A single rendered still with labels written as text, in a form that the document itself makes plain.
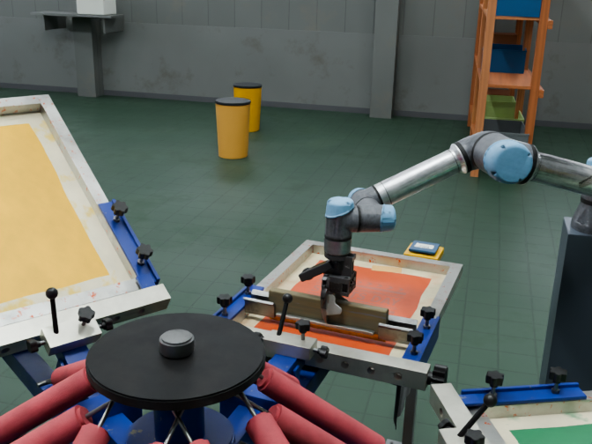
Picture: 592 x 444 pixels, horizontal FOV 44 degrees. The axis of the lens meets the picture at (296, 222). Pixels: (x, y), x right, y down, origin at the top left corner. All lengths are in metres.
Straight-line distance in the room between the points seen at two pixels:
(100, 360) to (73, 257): 0.80
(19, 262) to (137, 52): 9.64
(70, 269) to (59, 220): 0.17
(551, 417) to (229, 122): 6.25
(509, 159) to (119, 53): 9.98
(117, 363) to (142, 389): 0.10
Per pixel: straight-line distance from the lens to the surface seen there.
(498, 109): 8.90
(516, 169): 2.09
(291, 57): 10.73
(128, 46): 11.64
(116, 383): 1.25
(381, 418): 3.54
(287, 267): 2.52
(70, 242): 2.12
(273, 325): 2.21
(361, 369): 1.89
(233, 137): 7.83
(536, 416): 1.92
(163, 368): 1.28
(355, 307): 2.10
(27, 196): 2.21
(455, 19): 10.35
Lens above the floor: 1.96
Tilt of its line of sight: 19 degrees down
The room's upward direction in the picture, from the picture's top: 1 degrees clockwise
